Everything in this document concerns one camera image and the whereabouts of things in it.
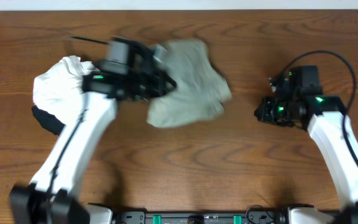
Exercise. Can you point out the black garment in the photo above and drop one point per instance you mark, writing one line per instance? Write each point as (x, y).
(47, 121)

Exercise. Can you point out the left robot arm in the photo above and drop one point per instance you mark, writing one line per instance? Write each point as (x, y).
(52, 195)

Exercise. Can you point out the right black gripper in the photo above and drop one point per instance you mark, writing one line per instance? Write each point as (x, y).
(263, 112)

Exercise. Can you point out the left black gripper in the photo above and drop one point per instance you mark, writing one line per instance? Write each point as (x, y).
(153, 81)

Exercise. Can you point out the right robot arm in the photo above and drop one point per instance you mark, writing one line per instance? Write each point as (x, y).
(325, 119)

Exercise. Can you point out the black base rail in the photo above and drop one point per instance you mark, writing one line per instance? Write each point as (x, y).
(258, 215)

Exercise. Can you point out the khaki green shorts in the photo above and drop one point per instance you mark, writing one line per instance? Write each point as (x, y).
(200, 91)

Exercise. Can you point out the white crumpled garment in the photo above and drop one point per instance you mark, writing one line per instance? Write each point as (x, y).
(58, 91)

